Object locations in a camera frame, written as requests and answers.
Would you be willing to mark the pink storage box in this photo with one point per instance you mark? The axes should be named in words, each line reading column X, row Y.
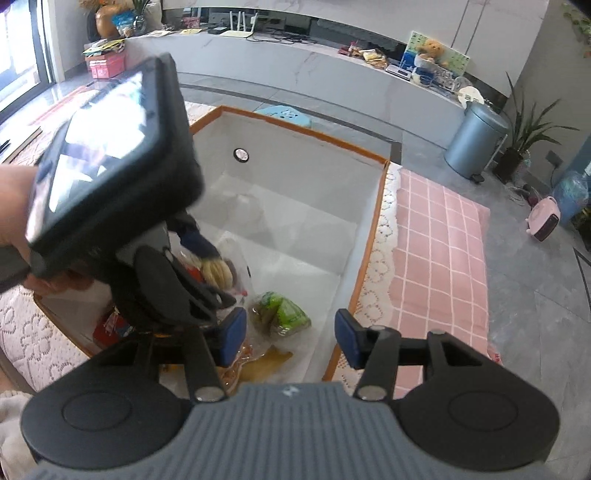
column 108, row 67

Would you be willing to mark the pile of snack bags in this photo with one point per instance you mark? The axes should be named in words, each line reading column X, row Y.
column 369, row 56

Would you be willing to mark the grey-blue pedal bin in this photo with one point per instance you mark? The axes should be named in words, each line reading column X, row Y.
column 475, row 138

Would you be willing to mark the glass sliding door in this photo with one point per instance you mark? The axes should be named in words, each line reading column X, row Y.
column 23, row 55

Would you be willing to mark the white and blue mug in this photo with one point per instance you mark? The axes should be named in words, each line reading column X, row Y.
column 422, row 76

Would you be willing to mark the white kitchen scale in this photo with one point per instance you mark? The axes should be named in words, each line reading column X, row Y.
column 398, row 70

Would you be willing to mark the white paper sheets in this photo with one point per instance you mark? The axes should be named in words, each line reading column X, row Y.
column 159, row 33

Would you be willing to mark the dried orange flowers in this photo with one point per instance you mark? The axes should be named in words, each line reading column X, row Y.
column 92, row 4

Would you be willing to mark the white round plaque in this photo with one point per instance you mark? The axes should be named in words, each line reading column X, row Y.
column 471, row 97

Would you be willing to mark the stack of colourful booklets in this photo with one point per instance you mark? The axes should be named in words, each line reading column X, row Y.
column 104, row 47

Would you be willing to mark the red snack packet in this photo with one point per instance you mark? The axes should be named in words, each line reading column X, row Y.
column 111, row 330

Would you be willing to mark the brown teddy bear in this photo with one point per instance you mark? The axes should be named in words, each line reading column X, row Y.
column 431, row 50

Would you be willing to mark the orange cardboard box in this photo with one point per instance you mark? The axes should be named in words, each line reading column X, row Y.
column 300, row 194

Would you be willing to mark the small black box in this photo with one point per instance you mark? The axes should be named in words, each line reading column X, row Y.
column 218, row 30

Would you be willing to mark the yellow paper sheet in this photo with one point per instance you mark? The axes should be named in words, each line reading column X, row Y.
column 190, row 31

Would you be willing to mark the long-leaf plant in glass vase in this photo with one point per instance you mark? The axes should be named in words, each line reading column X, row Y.
column 147, row 16

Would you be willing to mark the blue patterned bag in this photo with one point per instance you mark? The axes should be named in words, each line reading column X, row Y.
column 123, row 24

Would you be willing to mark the yellowish clear snack packet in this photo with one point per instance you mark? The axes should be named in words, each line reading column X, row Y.
column 268, row 362

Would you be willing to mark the marble television console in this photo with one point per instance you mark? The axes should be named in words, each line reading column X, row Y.
column 277, row 64

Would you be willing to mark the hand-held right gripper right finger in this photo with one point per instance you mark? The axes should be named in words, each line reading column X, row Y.
column 348, row 339

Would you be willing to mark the person's left hand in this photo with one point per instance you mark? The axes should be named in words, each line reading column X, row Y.
column 16, row 207

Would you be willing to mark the green snack packet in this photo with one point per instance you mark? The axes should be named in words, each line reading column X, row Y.
column 286, row 316

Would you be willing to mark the golden vase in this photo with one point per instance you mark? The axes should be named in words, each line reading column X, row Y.
column 107, row 25

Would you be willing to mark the long-leaf plant in black pot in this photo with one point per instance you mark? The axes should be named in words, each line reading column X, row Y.
column 510, row 166

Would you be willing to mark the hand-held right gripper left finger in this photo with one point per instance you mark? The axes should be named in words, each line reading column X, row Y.
column 232, row 337

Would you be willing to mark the hanging wall vine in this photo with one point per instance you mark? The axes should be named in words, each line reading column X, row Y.
column 579, row 18

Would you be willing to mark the white router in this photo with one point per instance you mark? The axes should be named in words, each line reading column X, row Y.
column 238, row 31

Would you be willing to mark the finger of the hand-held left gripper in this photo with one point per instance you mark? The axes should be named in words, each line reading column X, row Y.
column 221, row 297
column 198, row 240

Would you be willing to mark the green picture board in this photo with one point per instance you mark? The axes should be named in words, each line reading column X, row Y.
column 457, row 60

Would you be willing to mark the light blue stool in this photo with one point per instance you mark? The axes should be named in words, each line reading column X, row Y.
column 281, row 115

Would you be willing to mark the pink heater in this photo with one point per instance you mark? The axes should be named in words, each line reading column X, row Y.
column 545, row 221

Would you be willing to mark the clear brown snack packet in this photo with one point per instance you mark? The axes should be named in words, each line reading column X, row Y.
column 217, row 272

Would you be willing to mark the dark wall outlet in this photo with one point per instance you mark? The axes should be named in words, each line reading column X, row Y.
column 552, row 158

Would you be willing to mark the blue water jug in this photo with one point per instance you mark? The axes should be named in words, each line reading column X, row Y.
column 572, row 194

